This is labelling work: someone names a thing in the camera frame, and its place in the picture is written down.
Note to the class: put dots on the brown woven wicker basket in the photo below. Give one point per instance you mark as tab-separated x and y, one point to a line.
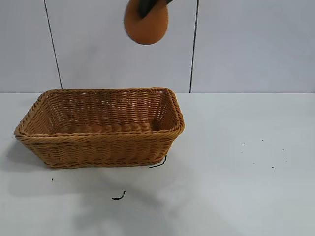
103	147

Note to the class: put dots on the knobbed orange fruit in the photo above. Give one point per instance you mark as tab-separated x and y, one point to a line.
147	29

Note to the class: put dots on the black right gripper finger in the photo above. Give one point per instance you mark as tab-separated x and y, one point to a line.
148	6

